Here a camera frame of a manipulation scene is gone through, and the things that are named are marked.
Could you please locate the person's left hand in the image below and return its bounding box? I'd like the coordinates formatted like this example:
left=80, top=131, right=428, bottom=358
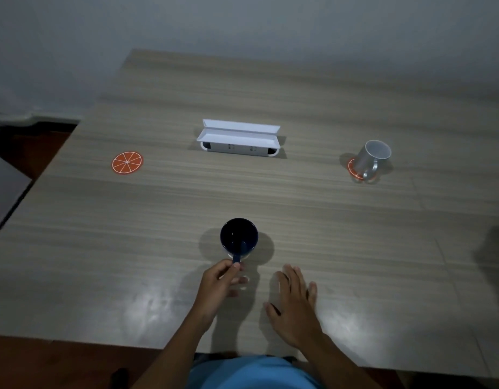
left=191, top=259, right=249, bottom=324

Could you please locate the person's right hand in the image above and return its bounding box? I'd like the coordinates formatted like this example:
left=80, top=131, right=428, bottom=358
left=263, top=265, right=324, bottom=350

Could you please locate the dark blue mug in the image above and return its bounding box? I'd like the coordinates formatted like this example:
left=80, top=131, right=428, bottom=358
left=220, top=218, right=259, bottom=264

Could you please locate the person's left forearm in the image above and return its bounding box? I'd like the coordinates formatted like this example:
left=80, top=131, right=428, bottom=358
left=133, top=314, right=214, bottom=389

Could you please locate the person's right forearm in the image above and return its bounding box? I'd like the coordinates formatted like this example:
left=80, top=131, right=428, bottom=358
left=296, top=332, right=382, bottom=389

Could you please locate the person's blue shirt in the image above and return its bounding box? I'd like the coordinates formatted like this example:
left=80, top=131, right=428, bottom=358
left=186, top=354, right=324, bottom=389

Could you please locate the orange slice coaster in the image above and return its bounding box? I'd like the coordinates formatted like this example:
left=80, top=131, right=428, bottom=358
left=347, top=158, right=365, bottom=182
left=112, top=151, right=143, bottom=175

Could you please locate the white power strip box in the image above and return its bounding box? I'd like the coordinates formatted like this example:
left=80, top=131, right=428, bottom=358
left=196, top=119, right=282, bottom=157

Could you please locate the silver metal mug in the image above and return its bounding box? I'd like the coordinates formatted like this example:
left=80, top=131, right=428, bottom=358
left=352, top=140, right=392, bottom=182

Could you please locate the grey furniture edge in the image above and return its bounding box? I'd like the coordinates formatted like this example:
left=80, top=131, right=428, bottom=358
left=0, top=150, right=32, bottom=239

